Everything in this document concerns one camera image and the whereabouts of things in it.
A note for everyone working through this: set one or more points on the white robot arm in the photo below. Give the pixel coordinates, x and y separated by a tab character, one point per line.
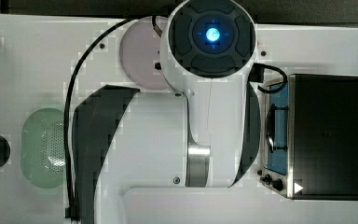
187	130

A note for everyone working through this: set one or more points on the pink round plate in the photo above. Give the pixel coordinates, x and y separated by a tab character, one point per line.
139	55

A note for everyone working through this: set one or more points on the toy toaster oven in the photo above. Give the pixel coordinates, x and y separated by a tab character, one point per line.
310	138

